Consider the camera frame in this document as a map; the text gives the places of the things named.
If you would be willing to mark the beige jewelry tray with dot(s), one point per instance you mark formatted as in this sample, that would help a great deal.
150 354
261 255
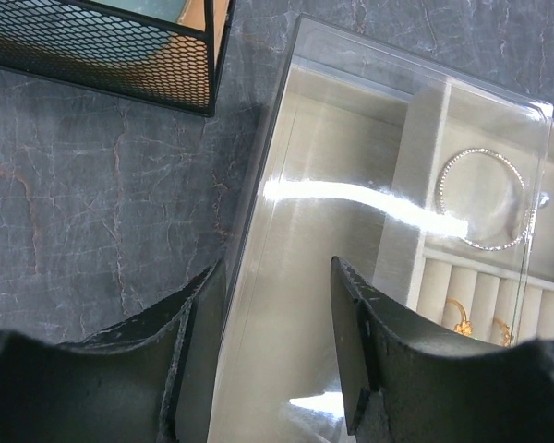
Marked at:
470 244

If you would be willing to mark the black wire shelf rack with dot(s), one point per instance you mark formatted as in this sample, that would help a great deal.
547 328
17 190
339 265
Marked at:
168 53

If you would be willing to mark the beige jewelry box with lid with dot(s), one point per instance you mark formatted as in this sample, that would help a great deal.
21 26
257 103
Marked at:
319 187

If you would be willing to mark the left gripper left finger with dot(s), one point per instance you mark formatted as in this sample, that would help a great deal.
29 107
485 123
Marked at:
149 378

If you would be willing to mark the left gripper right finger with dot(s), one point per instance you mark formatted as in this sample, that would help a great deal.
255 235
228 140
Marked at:
405 378

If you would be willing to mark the light blue rectangular plate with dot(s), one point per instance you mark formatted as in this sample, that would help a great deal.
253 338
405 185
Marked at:
129 41

